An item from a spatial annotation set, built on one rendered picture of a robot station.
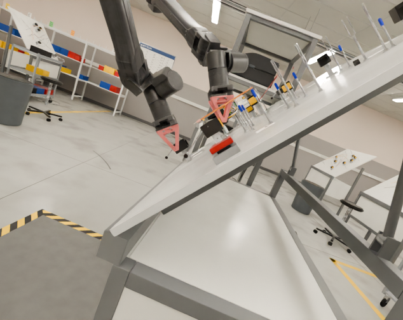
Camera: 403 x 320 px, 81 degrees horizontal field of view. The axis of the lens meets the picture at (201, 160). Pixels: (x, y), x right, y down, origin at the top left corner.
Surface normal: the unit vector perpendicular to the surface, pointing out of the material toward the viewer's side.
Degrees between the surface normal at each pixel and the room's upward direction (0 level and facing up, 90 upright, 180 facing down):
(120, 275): 90
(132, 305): 90
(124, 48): 128
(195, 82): 90
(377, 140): 90
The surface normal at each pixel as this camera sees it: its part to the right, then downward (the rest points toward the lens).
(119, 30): -0.22, 0.79
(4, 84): 0.25, 0.36
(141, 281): -0.11, 0.17
